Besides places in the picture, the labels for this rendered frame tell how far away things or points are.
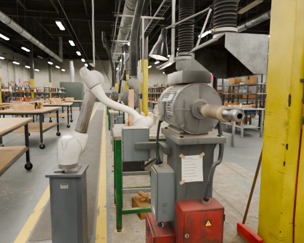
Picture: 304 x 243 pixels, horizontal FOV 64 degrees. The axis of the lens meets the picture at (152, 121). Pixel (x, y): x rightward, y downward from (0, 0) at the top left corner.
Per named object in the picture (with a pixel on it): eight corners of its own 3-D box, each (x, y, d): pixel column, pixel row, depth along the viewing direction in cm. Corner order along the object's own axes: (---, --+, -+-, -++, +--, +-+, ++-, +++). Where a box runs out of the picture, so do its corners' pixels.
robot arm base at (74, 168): (51, 174, 185) (51, 167, 184) (60, 166, 207) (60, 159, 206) (75, 174, 186) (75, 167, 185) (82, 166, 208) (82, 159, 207)
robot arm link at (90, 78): (100, 81, 187) (104, 82, 200) (87, 61, 186) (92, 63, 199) (86, 90, 188) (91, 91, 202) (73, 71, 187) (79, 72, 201)
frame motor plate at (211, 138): (226, 143, 115) (227, 135, 115) (178, 145, 110) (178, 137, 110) (198, 131, 150) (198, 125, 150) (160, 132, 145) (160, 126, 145)
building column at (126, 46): (130, 113, 1653) (130, 21, 1585) (123, 113, 1645) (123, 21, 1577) (129, 112, 1694) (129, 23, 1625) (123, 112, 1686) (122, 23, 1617)
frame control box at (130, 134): (163, 178, 133) (163, 131, 130) (124, 180, 129) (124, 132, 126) (154, 165, 157) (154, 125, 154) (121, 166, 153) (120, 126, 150)
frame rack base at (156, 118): (171, 133, 240) (171, 116, 238) (156, 133, 238) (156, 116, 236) (165, 129, 267) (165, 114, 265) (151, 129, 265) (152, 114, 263)
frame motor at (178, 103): (224, 136, 119) (226, 83, 116) (171, 137, 114) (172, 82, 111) (194, 125, 159) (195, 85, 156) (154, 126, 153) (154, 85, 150)
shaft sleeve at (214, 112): (233, 121, 91) (234, 106, 91) (219, 121, 90) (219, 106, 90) (212, 116, 109) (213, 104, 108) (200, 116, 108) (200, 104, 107)
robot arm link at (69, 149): (54, 165, 190) (52, 137, 188) (63, 158, 208) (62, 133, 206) (74, 165, 189) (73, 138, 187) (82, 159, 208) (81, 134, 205)
